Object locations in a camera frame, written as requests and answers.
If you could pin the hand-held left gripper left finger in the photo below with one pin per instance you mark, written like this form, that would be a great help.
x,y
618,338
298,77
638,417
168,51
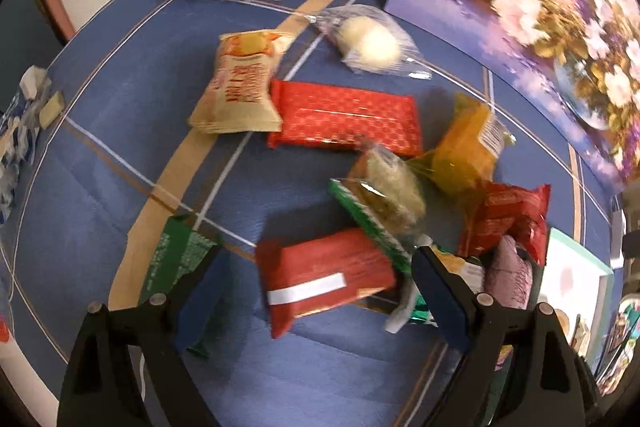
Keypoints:
x,y
195,307

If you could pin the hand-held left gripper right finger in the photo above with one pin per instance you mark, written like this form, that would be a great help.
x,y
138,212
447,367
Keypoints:
x,y
442,297

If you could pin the round yellow pastry packet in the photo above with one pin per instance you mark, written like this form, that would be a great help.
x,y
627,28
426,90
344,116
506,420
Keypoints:
x,y
462,269

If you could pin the plain green snack packet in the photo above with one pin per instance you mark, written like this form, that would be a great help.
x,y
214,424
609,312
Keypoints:
x,y
172,257

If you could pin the pink snack packet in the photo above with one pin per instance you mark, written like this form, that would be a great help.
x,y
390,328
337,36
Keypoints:
x,y
510,277

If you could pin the green packet white striped edge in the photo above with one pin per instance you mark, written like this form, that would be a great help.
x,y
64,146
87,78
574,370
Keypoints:
x,y
372,229

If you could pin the shiny red crinkled packet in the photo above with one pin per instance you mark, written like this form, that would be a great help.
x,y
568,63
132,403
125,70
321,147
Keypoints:
x,y
500,217

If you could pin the clear packet green biscuit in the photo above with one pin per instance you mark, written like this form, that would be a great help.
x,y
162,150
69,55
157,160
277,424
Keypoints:
x,y
390,192

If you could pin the red packet white stripe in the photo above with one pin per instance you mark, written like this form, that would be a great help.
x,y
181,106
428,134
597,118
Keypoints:
x,y
320,267

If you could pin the white tray teal rim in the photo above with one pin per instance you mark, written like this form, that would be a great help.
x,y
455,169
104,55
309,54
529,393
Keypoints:
x,y
575,287

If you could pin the yellow clear snack packet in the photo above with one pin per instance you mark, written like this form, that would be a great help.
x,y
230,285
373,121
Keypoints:
x,y
460,152

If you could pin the beige snack packet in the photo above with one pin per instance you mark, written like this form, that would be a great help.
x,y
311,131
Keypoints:
x,y
240,82

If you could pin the blue plaid tablecloth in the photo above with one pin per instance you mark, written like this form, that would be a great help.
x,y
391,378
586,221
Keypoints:
x,y
125,157

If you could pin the red patterned long packet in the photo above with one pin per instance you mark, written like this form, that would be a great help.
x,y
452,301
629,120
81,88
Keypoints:
x,y
345,117

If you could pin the blue white patterned packet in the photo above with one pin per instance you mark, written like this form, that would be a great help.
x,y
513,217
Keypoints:
x,y
15,142

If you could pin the clear wrapped white pastry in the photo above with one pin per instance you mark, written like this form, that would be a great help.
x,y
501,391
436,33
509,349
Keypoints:
x,y
370,44

